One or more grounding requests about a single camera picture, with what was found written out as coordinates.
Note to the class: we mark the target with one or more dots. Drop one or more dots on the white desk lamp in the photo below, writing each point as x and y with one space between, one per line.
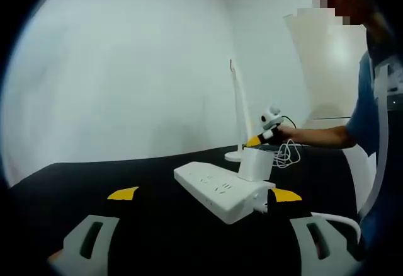
238 115

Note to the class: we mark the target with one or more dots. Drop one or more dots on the person's right hand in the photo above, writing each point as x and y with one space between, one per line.
288 135

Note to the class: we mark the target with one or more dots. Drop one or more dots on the white power strip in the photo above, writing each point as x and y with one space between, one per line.
204 181

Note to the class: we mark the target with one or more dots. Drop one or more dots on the grey chest-worn device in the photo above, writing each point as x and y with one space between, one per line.
395 82

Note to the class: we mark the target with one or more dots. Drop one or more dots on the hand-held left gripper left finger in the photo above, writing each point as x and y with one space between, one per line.
85 235

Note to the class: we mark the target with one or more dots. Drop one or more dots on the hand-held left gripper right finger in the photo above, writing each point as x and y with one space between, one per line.
330 241

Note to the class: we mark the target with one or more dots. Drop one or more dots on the person's left hand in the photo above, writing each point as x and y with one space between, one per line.
56 256

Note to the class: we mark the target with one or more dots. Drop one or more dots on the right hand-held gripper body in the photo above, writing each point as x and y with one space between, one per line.
269 118

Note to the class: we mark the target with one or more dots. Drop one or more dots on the white desk lamp plug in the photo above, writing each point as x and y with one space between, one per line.
255 164

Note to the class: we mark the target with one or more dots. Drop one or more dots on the person's neck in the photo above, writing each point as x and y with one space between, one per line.
378 36

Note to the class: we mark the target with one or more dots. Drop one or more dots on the person's blue shirt torso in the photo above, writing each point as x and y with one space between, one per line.
366 115

